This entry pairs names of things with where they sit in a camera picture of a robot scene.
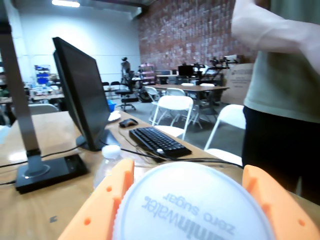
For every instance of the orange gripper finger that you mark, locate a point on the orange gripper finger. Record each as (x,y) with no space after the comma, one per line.
(100,205)
(282,212)

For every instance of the clear plastic water bottle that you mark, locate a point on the clear plastic water bottle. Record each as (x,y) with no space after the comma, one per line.
(111,151)

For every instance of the vitaminwater bottle with purple label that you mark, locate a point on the vitaminwater bottle with purple label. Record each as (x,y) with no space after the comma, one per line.
(195,200)

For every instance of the bare forearm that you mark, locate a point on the bare forearm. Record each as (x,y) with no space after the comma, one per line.
(262,27)

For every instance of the small white plate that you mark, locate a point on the small white plate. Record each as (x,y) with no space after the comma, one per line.
(114,116)

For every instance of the grey black desk lamp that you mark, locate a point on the grey black desk lamp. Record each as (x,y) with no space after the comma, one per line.
(50,172)

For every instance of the black keyboard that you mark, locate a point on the black keyboard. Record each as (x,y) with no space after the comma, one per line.
(157,141)

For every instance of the black computer mouse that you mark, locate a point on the black computer mouse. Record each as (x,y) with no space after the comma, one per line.
(127,122)

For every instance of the white folding chair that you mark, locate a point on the white folding chair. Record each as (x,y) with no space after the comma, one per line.
(175,103)
(42,108)
(230,115)

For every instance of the black office chair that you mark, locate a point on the black office chair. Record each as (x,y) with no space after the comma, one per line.
(125,92)

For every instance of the black computer monitor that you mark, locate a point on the black computer monitor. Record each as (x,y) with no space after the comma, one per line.
(82,87)

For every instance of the person in green shirt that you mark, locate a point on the person in green shirt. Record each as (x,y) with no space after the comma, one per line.
(282,87)

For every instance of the large cardboard box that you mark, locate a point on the large cardboard box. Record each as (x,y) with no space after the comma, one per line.
(237,82)

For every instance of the blue storage bin shelf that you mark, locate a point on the blue storage bin shelf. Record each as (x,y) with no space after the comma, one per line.
(43,75)

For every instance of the brown folding table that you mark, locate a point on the brown folding table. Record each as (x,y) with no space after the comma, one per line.
(187,88)

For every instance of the small black background monitor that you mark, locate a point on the small black background monitor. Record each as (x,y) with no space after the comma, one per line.
(185,70)

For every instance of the ceiling light panel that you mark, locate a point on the ceiling light panel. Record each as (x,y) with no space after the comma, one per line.
(65,3)

